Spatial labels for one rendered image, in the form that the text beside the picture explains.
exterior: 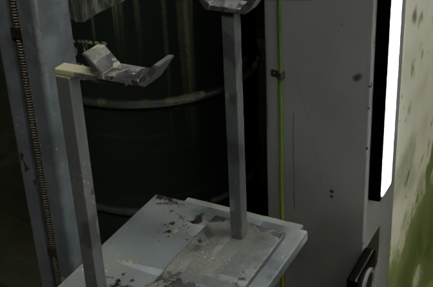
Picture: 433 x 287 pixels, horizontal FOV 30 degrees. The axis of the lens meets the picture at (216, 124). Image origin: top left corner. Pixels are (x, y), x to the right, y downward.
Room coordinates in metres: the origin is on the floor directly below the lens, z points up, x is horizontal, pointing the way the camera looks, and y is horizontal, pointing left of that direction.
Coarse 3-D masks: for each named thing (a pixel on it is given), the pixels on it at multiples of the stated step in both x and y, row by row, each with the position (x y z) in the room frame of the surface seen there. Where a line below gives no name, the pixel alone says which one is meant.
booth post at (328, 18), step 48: (288, 0) 1.20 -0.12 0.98; (336, 0) 1.16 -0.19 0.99; (288, 48) 1.20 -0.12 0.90; (336, 48) 1.16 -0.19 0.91; (288, 96) 1.20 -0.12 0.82; (336, 96) 1.16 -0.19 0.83; (288, 144) 1.20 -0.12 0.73; (336, 144) 1.16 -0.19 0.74; (288, 192) 1.20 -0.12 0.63; (336, 192) 1.16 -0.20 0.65; (336, 240) 1.15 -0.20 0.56; (384, 240) 1.24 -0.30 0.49
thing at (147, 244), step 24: (144, 216) 0.90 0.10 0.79; (168, 216) 0.90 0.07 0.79; (192, 216) 0.89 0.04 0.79; (120, 240) 0.85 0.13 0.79; (144, 240) 0.84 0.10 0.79; (168, 240) 0.84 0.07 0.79; (288, 240) 0.83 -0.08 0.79; (120, 264) 0.80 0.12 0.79; (144, 264) 0.79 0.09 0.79; (168, 264) 0.79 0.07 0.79; (288, 264) 0.79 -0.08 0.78
